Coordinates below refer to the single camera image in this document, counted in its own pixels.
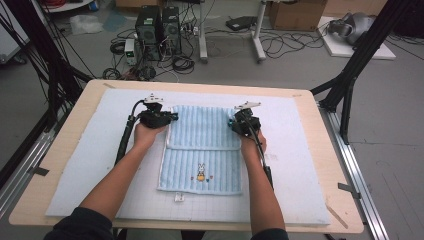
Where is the blue striped towel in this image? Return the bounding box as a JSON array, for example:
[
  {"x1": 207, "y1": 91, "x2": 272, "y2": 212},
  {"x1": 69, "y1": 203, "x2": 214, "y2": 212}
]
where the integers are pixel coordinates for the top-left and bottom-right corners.
[{"x1": 157, "y1": 104, "x2": 244, "y2": 196}]

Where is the light desk with white legs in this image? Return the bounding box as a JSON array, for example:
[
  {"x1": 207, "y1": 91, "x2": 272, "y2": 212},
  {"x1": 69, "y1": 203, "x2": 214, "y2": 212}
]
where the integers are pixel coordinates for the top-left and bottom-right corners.
[{"x1": 198, "y1": 0, "x2": 267, "y2": 64}]

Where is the flat black device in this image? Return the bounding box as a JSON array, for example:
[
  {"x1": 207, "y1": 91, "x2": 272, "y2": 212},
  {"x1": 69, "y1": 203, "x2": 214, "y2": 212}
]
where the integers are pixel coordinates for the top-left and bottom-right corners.
[{"x1": 225, "y1": 15, "x2": 258, "y2": 32}]

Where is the black floor cable tangle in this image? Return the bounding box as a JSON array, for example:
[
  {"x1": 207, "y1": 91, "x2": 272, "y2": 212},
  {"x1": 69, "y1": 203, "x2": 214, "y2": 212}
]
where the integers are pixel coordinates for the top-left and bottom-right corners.
[{"x1": 259, "y1": 28, "x2": 322, "y2": 60}]

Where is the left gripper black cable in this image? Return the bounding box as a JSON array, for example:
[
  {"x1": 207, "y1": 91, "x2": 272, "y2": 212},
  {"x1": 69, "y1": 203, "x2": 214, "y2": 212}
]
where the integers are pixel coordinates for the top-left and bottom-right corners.
[{"x1": 114, "y1": 99, "x2": 148, "y2": 167}]

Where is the teal paper sheet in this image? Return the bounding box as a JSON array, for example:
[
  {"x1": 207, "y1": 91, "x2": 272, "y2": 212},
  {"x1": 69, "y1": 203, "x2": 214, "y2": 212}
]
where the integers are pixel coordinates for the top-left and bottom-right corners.
[{"x1": 102, "y1": 9, "x2": 130, "y2": 33}]

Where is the thin wooden strip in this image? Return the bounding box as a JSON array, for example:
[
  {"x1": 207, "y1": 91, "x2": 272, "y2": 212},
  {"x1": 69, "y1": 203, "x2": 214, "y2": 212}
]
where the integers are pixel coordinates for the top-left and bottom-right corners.
[{"x1": 324, "y1": 203, "x2": 350, "y2": 230}]

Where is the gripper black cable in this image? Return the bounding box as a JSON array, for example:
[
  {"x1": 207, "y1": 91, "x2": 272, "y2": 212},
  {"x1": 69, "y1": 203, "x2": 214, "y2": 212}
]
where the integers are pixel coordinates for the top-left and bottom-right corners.
[
  {"x1": 246, "y1": 114, "x2": 275, "y2": 190},
  {"x1": 114, "y1": 99, "x2": 148, "y2": 167}
]

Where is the clear plastic bag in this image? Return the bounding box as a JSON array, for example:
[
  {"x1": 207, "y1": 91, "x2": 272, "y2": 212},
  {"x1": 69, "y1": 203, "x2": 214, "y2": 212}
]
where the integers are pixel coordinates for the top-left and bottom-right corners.
[{"x1": 69, "y1": 13, "x2": 105, "y2": 36}]

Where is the aluminium floor rail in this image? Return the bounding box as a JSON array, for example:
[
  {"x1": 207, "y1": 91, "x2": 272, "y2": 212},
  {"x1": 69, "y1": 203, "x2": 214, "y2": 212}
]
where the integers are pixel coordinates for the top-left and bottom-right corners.
[
  {"x1": 0, "y1": 109, "x2": 65, "y2": 218},
  {"x1": 318, "y1": 102, "x2": 390, "y2": 240}
]

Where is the grey cabinet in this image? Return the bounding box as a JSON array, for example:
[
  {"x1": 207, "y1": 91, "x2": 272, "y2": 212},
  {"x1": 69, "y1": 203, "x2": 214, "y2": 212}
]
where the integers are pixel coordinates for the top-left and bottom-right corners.
[{"x1": 0, "y1": 0, "x2": 32, "y2": 65}]

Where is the person's dark sleeve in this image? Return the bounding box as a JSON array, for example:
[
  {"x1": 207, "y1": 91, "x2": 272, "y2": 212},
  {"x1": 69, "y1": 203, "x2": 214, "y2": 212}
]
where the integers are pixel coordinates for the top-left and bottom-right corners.
[
  {"x1": 250, "y1": 228, "x2": 290, "y2": 240},
  {"x1": 43, "y1": 207, "x2": 115, "y2": 240}
]

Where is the person's right dark sleeve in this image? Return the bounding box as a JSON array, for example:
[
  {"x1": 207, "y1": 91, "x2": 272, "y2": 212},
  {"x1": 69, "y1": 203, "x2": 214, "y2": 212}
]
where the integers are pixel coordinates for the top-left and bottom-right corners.
[{"x1": 250, "y1": 228, "x2": 290, "y2": 240}]

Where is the small white power supply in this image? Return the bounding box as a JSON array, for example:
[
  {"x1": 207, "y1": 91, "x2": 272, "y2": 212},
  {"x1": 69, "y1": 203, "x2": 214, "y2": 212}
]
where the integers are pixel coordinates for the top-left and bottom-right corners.
[{"x1": 124, "y1": 38, "x2": 138, "y2": 66}]

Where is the black rail bracket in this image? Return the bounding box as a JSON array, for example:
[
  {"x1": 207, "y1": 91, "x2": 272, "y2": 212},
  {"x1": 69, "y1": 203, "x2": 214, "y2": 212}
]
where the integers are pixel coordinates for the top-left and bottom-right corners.
[
  {"x1": 32, "y1": 166, "x2": 51, "y2": 177},
  {"x1": 337, "y1": 182, "x2": 362, "y2": 201}
]

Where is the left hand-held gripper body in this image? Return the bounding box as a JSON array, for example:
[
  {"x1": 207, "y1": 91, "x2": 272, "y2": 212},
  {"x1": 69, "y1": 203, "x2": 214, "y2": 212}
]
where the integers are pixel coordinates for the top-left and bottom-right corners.
[{"x1": 138, "y1": 93, "x2": 173, "y2": 130}]

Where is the coiled black cable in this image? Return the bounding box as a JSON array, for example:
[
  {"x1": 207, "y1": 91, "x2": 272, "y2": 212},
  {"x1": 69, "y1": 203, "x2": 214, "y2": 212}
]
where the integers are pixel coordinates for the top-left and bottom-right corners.
[
  {"x1": 101, "y1": 67, "x2": 123, "y2": 81},
  {"x1": 170, "y1": 54, "x2": 196, "y2": 75}
]

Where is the person's right hand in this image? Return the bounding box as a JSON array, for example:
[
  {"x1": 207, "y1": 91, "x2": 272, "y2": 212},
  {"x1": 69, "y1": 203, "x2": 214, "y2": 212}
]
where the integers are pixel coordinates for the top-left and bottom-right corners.
[{"x1": 240, "y1": 129, "x2": 268, "y2": 158}]

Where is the black frame upright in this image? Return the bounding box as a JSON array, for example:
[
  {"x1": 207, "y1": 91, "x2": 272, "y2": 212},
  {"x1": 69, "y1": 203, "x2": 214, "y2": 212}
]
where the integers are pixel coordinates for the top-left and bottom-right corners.
[
  {"x1": 3, "y1": 0, "x2": 95, "y2": 134},
  {"x1": 309, "y1": 0, "x2": 414, "y2": 145}
]

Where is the grey helmet-like device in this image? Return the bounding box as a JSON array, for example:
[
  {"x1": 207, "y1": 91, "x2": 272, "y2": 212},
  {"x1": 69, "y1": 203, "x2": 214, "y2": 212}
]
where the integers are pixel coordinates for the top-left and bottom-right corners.
[{"x1": 328, "y1": 12, "x2": 377, "y2": 46}]

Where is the open cardboard box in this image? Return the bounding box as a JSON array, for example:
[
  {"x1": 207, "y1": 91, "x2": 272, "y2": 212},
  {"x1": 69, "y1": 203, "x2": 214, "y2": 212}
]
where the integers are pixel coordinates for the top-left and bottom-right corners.
[{"x1": 268, "y1": 0, "x2": 329, "y2": 33}]

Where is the person's left dark sleeve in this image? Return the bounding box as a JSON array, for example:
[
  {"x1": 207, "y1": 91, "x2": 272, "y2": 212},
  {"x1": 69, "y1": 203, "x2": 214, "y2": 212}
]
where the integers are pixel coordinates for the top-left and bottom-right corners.
[{"x1": 43, "y1": 207, "x2": 115, "y2": 240}]

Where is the wooden table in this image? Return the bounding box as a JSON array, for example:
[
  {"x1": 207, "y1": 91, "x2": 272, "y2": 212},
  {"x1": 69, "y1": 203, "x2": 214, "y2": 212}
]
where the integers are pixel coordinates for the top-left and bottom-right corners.
[{"x1": 8, "y1": 79, "x2": 365, "y2": 234}]

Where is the round black device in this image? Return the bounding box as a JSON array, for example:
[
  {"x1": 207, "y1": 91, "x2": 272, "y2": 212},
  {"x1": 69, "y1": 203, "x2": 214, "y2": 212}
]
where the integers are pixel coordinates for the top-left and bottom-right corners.
[{"x1": 137, "y1": 65, "x2": 157, "y2": 82}]

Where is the person's left hand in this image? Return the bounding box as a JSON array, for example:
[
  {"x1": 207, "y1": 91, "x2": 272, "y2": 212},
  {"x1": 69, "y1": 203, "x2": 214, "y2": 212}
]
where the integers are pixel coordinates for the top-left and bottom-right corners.
[{"x1": 133, "y1": 121, "x2": 167, "y2": 151}]

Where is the round white table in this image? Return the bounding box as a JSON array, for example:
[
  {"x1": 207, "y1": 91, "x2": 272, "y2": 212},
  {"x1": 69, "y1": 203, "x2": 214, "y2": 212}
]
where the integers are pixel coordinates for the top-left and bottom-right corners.
[{"x1": 42, "y1": 0, "x2": 98, "y2": 14}]

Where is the white floor board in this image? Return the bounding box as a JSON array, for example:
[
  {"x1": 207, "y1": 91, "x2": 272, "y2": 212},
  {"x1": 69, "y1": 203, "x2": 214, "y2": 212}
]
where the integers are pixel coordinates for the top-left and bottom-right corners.
[{"x1": 316, "y1": 15, "x2": 398, "y2": 61}]

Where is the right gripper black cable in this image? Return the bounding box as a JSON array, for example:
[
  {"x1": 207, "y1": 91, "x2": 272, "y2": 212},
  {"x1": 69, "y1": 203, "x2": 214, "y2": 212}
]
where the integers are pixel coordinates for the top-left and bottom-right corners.
[{"x1": 246, "y1": 114, "x2": 275, "y2": 190}]

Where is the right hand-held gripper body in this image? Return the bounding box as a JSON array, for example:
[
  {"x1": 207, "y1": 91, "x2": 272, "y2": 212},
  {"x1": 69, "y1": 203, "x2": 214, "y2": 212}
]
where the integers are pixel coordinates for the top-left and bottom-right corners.
[{"x1": 234, "y1": 101, "x2": 262, "y2": 137}]

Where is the black computer tower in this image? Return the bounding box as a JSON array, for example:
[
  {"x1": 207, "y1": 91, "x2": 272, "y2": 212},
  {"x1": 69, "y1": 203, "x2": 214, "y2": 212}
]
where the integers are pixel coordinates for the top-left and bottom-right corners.
[
  {"x1": 161, "y1": 5, "x2": 183, "y2": 56},
  {"x1": 134, "y1": 4, "x2": 164, "y2": 62}
]

